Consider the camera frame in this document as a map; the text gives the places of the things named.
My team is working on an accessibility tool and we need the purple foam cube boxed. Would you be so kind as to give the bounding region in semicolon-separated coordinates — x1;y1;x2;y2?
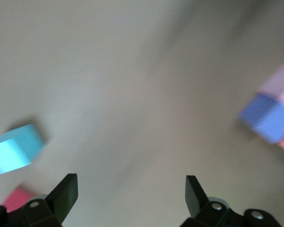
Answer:
238;94;284;145

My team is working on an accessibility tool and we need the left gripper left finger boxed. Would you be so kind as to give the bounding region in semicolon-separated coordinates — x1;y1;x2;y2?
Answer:
0;174;79;227

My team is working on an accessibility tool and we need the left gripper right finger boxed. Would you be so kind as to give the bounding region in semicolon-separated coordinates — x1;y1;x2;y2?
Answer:
181;175;280;227

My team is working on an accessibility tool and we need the red foam cube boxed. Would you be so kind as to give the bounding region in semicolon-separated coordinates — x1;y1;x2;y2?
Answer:
2;186;40;213

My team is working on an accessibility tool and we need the pink foam cube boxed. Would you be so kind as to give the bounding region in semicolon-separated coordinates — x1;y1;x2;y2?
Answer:
257;63;284;108

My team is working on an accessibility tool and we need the blue foam cube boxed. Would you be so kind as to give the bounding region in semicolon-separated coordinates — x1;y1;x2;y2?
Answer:
0;123;47;176

